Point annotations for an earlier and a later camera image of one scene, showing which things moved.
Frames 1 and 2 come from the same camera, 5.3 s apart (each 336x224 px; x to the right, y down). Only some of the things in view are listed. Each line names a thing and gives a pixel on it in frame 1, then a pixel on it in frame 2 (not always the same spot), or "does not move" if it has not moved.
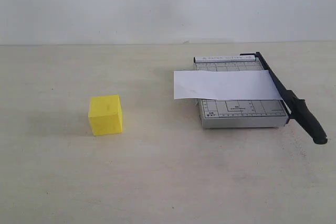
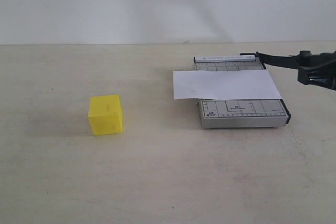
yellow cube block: [106, 114] does not move
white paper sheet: [224, 85] does not move
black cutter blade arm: [298, 108] -> [292, 61]
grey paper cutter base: [238, 114] does not move
